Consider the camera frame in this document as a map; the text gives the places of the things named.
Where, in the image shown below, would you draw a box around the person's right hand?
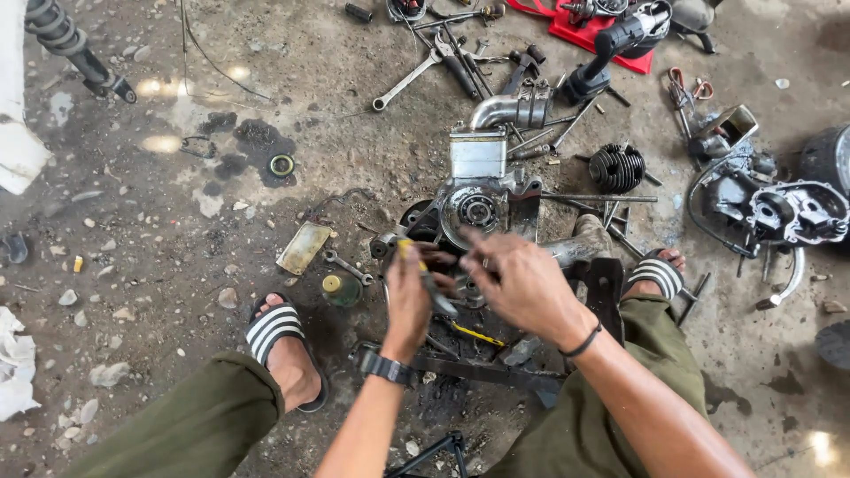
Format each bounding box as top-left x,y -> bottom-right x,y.
458,227 -> 600,353

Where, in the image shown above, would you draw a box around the person's left hand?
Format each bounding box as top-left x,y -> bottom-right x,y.
384,240 -> 460,360

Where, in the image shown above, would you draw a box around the yellow-handled screwdriver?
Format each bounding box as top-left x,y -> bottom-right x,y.
396,238 -> 460,317

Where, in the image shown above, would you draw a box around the grey scooter engine case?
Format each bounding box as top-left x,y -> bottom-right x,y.
369,129 -> 615,313

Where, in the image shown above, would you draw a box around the small silver spanner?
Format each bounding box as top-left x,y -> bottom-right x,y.
323,249 -> 375,287

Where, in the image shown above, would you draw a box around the black wristwatch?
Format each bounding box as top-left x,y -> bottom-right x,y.
359,349 -> 415,387

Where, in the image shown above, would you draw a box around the long steel rod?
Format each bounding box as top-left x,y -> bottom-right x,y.
541,192 -> 659,203

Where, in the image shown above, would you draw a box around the flat brass metal plate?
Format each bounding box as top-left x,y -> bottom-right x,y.
276,221 -> 333,276

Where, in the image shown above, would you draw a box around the black wrist band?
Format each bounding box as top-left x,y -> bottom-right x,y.
558,320 -> 604,359

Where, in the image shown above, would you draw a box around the black finned engine cylinder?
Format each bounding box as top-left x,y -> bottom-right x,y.
575,142 -> 664,195

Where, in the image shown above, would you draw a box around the black striped left sandal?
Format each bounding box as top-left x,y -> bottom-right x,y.
244,293 -> 330,414

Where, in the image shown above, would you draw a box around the black striped sandal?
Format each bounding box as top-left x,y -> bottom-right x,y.
624,248 -> 688,301
244,293 -> 330,414

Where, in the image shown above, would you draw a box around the black striped right sandal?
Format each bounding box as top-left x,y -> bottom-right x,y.
624,248 -> 688,301

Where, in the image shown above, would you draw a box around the silver combination wrench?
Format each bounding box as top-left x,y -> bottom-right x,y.
372,49 -> 444,112

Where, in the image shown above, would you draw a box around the red plastic tray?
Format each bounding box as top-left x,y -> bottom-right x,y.
506,0 -> 657,75

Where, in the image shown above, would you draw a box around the olive green trousers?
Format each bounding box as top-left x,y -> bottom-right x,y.
60,292 -> 711,478

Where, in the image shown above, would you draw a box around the dismantled engine cover assembly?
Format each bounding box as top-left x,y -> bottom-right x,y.
687,105 -> 850,261

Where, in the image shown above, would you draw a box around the chrome curved lever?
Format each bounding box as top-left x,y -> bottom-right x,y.
756,247 -> 806,312

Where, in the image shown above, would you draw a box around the black scooter tyre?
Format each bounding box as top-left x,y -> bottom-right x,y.
799,123 -> 850,200

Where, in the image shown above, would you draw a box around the black shock absorber spring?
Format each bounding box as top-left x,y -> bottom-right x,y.
24,0 -> 138,104

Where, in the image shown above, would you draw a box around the white crumpled cloth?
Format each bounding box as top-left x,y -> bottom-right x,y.
0,305 -> 42,423

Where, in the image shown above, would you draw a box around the white body panel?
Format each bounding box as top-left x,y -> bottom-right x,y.
0,0 -> 54,196

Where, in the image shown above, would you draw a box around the yellow-handled tool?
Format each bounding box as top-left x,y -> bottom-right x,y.
449,320 -> 507,349

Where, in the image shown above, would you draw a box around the black-handled pliers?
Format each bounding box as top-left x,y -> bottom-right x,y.
433,32 -> 482,102

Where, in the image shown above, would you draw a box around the black cordless impact wrench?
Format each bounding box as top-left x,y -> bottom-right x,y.
561,0 -> 674,106

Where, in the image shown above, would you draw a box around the red-handled pliers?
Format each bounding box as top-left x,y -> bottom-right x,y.
667,66 -> 715,112

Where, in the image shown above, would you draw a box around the thin black wire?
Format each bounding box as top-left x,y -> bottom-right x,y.
177,0 -> 274,103

